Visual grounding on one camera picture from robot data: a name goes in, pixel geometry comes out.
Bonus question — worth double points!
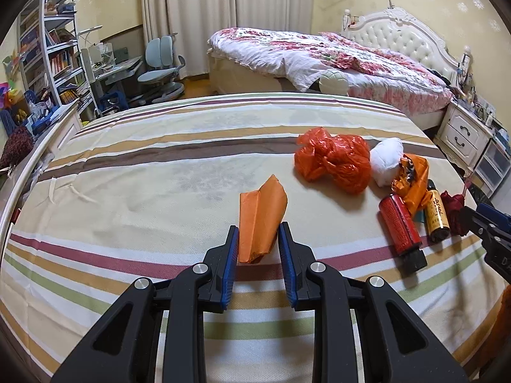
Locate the white nightstand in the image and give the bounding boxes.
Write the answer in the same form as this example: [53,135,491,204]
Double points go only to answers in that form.
[434,101,493,176]

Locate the floral quilt bed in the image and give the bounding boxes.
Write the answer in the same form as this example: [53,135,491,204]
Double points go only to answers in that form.
[208,28,452,117]

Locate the white crumpled tissue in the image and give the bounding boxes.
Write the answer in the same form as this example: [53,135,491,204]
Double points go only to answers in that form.
[370,138,404,188]

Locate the white bookshelf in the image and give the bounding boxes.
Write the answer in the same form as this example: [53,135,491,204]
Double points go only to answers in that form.
[17,0,98,119]

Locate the grey blue desk chair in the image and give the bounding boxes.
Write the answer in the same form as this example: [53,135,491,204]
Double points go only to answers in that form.
[132,33,186,106]

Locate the gold brown bottle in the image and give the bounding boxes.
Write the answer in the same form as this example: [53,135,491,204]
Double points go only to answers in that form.
[424,179,450,243]

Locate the grey study desk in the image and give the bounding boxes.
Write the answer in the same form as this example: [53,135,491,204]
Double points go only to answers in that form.
[80,45,142,115]

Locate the beige curtains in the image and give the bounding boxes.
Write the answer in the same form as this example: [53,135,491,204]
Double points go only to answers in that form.
[142,0,313,77]

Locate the orange crumpled wrapper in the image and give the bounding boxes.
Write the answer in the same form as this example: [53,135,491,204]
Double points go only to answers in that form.
[392,154,432,218]

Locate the red cylinder bottle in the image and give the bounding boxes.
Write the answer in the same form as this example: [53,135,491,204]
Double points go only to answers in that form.
[378,194,427,274]

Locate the white tufted headboard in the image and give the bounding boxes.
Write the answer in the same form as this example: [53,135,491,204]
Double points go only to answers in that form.
[342,7,471,85]

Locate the white round footboard ornament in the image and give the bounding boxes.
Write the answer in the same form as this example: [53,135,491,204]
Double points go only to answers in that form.
[319,69,350,96]

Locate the white bed frame rail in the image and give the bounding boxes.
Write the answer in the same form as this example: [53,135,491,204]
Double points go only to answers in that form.
[1,100,82,252]

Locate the dark red foam net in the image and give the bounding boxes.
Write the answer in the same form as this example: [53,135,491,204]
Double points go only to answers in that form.
[440,183,469,236]

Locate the red crumpled plastic bag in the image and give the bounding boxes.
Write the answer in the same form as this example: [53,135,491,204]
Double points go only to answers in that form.
[294,127,371,195]

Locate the orange paper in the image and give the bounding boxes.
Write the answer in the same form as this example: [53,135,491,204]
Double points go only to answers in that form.
[238,175,287,264]

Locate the plastic drawer unit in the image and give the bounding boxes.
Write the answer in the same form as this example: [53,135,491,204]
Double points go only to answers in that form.
[474,139,510,199]

